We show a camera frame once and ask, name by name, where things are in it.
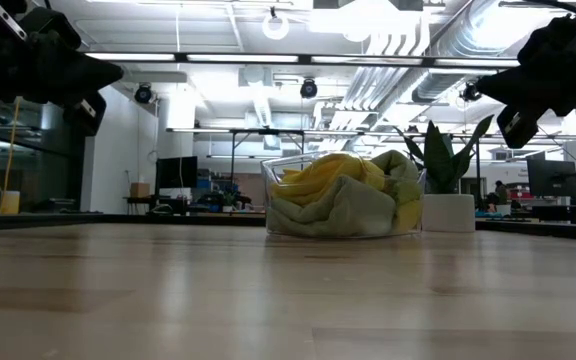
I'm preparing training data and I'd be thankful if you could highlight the black aluminium frame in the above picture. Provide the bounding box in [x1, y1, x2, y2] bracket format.
[0, 212, 576, 242]

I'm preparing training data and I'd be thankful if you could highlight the clear plastic bin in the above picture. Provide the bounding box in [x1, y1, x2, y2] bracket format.
[260, 148, 428, 240]

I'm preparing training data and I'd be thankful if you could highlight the white ring ceiling lamp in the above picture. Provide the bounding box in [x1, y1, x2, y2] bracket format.
[261, 9, 290, 41]

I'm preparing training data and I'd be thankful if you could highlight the black metal rack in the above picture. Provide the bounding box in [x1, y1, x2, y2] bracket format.
[227, 128, 307, 201]

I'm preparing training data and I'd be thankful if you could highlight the yellow microfiber towel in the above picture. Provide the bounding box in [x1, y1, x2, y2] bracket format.
[271, 153, 388, 207]

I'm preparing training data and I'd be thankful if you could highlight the potted succulent white pot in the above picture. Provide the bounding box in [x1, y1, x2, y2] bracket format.
[395, 113, 496, 234]

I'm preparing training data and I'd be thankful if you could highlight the long ceiling light strip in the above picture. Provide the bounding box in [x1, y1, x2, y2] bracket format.
[435, 58, 520, 69]
[85, 52, 175, 62]
[310, 55, 422, 66]
[186, 53, 299, 64]

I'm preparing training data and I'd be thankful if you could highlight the yellow extension cable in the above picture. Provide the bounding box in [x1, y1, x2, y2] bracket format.
[0, 96, 23, 194]

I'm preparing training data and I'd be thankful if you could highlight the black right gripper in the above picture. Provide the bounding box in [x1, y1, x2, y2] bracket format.
[475, 12, 576, 150]

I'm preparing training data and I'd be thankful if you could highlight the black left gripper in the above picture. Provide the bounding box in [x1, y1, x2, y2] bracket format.
[0, 7, 124, 137]

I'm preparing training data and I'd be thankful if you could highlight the white cup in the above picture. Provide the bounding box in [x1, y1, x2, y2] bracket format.
[0, 189, 21, 216]

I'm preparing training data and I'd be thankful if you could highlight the black computer monitor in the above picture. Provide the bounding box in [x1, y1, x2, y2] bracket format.
[526, 158, 576, 199]
[156, 155, 199, 190]

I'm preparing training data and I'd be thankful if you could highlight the person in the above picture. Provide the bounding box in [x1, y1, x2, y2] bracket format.
[491, 179, 510, 207]

